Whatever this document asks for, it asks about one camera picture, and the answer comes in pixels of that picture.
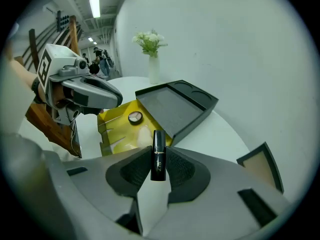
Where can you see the white vase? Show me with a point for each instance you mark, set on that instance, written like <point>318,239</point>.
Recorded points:
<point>154,70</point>

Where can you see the white flower bouquet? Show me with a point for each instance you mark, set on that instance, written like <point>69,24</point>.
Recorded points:
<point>149,41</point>

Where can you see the black beige-lined box lid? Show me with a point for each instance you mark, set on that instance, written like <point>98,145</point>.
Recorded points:
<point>262,164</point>

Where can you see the long ceiling light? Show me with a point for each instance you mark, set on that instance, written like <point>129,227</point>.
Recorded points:
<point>94,6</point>

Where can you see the black wristband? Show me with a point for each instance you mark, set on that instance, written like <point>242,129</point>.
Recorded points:
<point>36,87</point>

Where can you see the black signal light panel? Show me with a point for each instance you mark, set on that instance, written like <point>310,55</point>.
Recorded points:
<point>62,21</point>

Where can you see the round eyeshadow makeup compact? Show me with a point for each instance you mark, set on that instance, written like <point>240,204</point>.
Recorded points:
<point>135,117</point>

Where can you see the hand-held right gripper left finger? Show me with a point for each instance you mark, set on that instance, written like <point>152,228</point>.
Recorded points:
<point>95,179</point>

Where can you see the wooden stair railing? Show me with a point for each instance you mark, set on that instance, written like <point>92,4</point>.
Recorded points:
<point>50,129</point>

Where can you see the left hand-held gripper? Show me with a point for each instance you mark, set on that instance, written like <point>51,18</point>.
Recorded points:
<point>62,59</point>

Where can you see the person's left forearm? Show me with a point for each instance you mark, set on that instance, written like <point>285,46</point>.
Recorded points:
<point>23,74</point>

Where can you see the white air conditioner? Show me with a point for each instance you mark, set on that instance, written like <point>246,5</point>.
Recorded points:
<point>50,9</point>

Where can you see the black box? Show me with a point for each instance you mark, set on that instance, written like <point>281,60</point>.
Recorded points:
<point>172,106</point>

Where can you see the yellow glossy mat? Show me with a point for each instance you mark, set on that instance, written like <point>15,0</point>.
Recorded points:
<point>117,131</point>

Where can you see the black lipstick makeup tube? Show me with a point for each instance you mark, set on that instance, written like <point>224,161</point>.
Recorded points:
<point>158,159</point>

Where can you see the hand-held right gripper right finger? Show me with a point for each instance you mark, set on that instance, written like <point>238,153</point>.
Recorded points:
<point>215,184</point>

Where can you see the person's left hand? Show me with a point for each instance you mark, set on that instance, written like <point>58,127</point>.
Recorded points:
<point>60,95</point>

